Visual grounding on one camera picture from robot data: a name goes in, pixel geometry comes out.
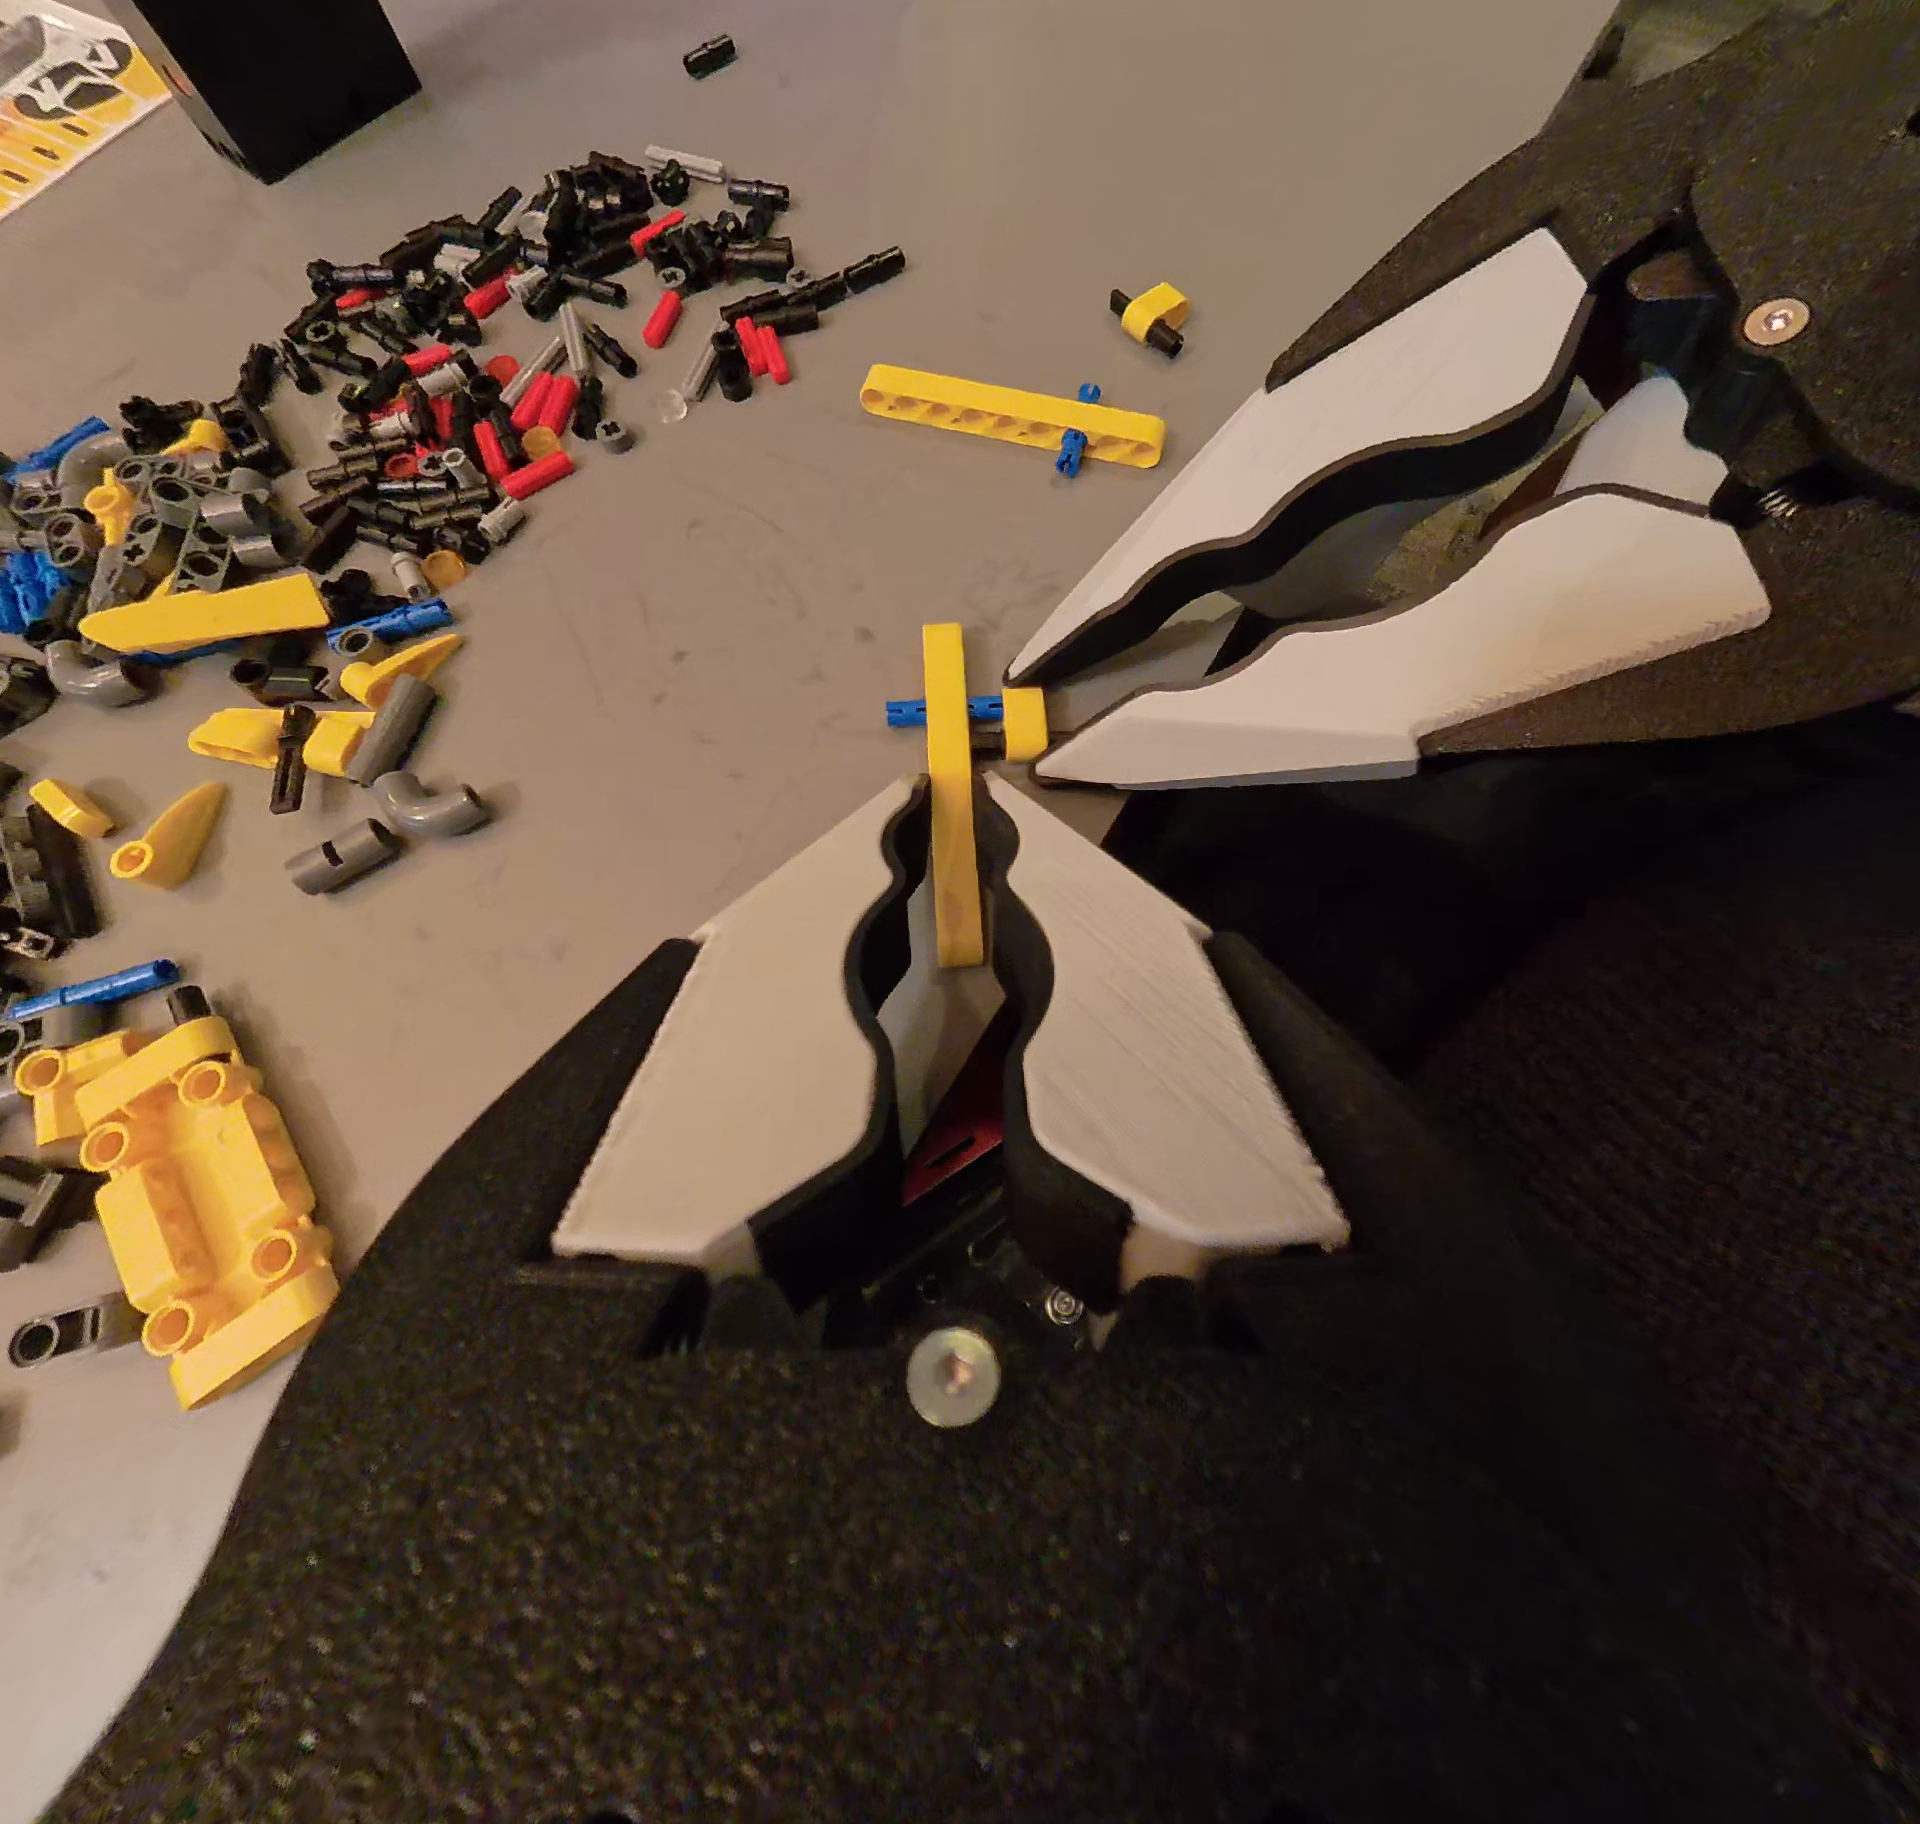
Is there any pile of black red pins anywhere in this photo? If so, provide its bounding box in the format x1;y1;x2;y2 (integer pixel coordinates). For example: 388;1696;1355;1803
224;141;910;584

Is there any yellow slotted panel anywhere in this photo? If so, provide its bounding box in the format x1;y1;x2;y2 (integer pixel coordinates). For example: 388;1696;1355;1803
188;708;377;781

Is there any long blue axle pin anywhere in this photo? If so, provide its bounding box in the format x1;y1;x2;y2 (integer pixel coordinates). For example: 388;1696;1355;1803
328;594;451;656

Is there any yellow brick assembly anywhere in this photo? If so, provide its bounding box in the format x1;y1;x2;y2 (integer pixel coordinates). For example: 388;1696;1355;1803
21;1016;343;1413

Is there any long yellow fairing panel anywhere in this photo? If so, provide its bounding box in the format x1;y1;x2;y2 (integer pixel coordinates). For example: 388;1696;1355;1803
79;572;331;656

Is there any grey elbow pipe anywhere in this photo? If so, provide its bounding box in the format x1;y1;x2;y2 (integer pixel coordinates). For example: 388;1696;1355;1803
377;769;495;843

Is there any red flat tag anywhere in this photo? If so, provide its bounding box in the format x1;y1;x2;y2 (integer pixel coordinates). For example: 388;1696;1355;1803
904;1021;1009;1206

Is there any grey straight tube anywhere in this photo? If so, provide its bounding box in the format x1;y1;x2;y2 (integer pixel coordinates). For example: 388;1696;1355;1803
345;677;442;792
288;822;408;897

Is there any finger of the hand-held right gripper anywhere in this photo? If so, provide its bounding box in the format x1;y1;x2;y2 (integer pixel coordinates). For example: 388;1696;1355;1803
1003;226;1594;688
1033;370;1780;792

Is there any person's black sweater torso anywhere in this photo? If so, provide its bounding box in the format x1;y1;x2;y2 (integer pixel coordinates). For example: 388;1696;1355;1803
1109;715;1920;1824

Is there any yellow wedge piece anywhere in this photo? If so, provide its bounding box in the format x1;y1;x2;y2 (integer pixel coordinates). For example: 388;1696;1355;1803
343;633;467;708

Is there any yellow holed beam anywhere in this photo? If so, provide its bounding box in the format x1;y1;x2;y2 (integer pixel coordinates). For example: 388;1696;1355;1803
860;364;1173;473
920;623;989;975

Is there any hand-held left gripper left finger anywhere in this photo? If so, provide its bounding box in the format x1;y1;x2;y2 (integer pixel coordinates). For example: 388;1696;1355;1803
551;777;930;1312

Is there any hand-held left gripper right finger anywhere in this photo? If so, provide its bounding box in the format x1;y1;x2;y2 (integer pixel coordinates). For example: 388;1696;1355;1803
978;777;1352;1312

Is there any pile of yellow grey bricks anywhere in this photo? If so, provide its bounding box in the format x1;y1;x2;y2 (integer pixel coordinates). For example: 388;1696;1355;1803
0;412;499;1423

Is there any yellow black sticker sheet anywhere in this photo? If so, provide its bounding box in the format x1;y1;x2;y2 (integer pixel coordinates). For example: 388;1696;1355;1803
0;0;179;226

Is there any black brick tower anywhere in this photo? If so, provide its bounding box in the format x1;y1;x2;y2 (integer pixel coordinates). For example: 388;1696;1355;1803
67;0;422;189

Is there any yellow tooth piece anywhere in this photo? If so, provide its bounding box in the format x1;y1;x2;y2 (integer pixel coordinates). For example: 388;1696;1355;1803
105;781;227;890

